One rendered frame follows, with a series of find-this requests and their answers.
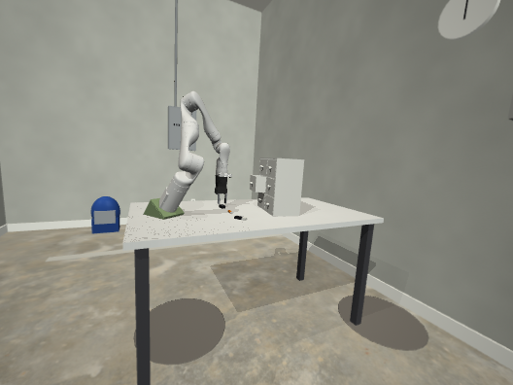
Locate grey drawer front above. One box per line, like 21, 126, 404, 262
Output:
259, 159, 267, 175
267, 159, 277, 177
250, 175, 266, 193
257, 192, 265, 209
266, 177, 275, 196
265, 194, 274, 215

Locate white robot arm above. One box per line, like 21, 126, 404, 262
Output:
159, 91, 230, 213

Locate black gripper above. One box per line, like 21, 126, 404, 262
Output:
215, 167, 232, 204

